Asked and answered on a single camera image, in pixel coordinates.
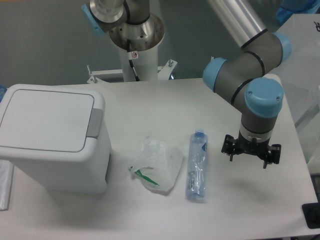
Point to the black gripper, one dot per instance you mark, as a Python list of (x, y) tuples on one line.
[(269, 154)]

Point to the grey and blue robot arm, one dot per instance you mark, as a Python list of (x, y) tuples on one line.
[(241, 82)]

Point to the white plastic trash can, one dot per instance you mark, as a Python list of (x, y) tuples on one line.
[(82, 172)]

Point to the white trash can lid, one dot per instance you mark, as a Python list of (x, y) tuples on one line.
[(45, 120)]

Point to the clear blue plastic bottle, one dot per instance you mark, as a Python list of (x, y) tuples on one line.
[(195, 188)]

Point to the black device at table edge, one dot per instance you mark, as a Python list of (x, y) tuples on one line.
[(311, 212)]

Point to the white side table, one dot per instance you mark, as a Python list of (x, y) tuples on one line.
[(300, 77)]

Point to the crumpled clear plastic bag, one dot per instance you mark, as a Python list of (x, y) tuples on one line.
[(157, 165)]

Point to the blue object top right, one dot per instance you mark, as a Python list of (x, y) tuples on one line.
[(289, 7)]

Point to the clear plastic sheet left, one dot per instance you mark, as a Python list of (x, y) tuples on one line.
[(6, 177)]

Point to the white mounting bracket with bolts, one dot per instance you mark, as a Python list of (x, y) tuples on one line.
[(164, 73)]

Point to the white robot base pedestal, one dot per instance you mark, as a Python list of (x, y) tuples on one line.
[(138, 45)]

